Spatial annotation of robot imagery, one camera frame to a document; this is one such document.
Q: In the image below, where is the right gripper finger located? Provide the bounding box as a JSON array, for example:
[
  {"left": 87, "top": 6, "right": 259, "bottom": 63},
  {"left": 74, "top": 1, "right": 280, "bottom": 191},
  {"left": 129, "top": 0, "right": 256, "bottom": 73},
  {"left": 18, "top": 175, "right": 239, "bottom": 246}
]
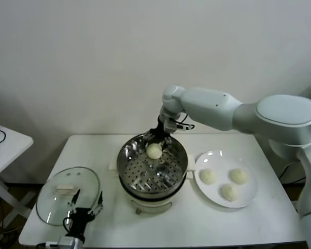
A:
[
  {"left": 142, "top": 132, "right": 156, "bottom": 149},
  {"left": 160, "top": 136, "right": 173, "bottom": 153}
]

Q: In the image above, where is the glass pot lid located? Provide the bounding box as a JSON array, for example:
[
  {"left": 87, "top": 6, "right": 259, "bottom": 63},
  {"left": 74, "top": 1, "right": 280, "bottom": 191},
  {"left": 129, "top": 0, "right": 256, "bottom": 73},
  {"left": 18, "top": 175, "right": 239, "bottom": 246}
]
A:
[{"left": 36, "top": 167, "right": 101, "bottom": 227}]

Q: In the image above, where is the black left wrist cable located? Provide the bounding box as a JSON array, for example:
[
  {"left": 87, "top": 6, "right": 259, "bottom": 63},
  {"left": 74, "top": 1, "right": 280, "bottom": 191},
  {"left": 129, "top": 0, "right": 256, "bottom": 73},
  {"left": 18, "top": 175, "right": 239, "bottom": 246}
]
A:
[{"left": 36, "top": 216, "right": 73, "bottom": 249}]

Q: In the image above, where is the black power cable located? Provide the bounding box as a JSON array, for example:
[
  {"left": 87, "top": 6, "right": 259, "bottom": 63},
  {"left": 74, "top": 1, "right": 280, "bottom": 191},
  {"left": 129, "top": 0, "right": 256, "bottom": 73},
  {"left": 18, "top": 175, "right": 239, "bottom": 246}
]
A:
[{"left": 278, "top": 160, "right": 308, "bottom": 182}]

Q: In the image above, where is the white round plate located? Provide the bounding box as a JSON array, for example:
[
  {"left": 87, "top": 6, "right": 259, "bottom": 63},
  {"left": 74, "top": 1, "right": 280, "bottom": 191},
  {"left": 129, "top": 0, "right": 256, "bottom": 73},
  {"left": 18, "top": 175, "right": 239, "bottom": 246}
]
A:
[{"left": 193, "top": 150, "right": 259, "bottom": 209}]

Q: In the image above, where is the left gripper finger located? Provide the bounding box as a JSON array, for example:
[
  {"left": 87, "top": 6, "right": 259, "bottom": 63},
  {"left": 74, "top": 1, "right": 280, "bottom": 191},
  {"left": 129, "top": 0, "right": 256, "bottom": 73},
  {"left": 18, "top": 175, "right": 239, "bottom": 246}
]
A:
[
  {"left": 88, "top": 190, "right": 104, "bottom": 216},
  {"left": 68, "top": 188, "right": 81, "bottom": 214}
]

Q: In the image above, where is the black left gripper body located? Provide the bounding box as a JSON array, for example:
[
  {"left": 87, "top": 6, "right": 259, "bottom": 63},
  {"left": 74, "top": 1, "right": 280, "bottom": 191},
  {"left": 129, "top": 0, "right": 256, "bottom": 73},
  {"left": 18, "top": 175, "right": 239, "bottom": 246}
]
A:
[{"left": 66, "top": 207, "right": 97, "bottom": 236}]

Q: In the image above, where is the white steamed baozi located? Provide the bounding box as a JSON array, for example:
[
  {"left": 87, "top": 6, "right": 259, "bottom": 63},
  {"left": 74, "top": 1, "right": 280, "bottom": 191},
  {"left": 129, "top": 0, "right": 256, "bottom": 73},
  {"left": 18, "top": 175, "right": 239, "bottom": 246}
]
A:
[
  {"left": 199, "top": 169, "right": 217, "bottom": 185},
  {"left": 230, "top": 168, "right": 249, "bottom": 185},
  {"left": 221, "top": 183, "right": 239, "bottom": 202},
  {"left": 146, "top": 144, "right": 163, "bottom": 159}
]

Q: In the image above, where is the stainless steel steamer basket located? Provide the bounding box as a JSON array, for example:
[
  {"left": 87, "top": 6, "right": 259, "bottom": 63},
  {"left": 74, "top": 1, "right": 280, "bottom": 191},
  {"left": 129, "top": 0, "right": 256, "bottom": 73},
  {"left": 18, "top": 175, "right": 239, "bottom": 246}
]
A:
[{"left": 116, "top": 132, "right": 189, "bottom": 199}]

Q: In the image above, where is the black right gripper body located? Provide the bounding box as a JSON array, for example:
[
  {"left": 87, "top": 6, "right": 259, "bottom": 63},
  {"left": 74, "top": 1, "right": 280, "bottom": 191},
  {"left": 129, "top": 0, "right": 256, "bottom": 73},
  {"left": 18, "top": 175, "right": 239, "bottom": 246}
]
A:
[{"left": 148, "top": 116, "right": 172, "bottom": 141}]

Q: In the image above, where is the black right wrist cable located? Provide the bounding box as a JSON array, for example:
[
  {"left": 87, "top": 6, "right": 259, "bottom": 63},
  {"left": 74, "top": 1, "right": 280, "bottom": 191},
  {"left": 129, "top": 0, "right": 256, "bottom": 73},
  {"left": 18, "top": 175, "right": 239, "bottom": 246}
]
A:
[{"left": 171, "top": 110, "right": 195, "bottom": 130}]

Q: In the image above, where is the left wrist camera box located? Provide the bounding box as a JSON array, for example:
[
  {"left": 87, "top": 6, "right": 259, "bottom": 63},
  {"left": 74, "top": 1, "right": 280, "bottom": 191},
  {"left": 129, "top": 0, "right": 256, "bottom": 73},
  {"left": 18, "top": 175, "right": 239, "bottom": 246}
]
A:
[{"left": 43, "top": 236, "right": 77, "bottom": 249}]

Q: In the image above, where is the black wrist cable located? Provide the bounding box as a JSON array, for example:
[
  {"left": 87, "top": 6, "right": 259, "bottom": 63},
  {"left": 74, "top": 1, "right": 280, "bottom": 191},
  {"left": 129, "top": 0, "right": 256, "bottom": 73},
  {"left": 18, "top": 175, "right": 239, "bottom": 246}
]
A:
[
  {"left": 171, "top": 110, "right": 195, "bottom": 130},
  {"left": 36, "top": 216, "right": 73, "bottom": 249}
]

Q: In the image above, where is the white side table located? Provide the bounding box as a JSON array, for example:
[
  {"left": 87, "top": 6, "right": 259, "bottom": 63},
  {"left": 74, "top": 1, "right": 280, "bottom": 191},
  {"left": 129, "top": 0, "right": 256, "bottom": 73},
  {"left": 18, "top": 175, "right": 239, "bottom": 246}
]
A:
[{"left": 0, "top": 121, "right": 35, "bottom": 231}]

